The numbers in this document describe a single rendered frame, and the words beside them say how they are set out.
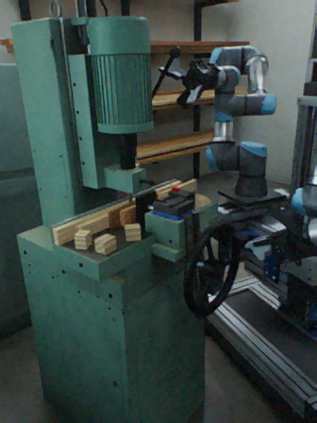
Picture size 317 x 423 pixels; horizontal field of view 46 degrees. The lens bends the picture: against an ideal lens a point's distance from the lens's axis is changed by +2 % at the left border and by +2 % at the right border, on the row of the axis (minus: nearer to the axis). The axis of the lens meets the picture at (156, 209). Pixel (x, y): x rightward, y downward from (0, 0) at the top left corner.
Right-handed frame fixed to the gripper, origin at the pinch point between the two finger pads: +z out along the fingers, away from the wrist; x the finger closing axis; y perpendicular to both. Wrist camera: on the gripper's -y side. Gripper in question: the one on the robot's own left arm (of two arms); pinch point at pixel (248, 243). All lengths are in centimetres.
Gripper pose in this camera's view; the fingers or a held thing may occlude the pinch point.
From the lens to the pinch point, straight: 115.9
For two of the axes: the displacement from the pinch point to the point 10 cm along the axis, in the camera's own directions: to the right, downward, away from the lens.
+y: 3.7, 9.3, -0.3
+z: -6.3, 2.8, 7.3
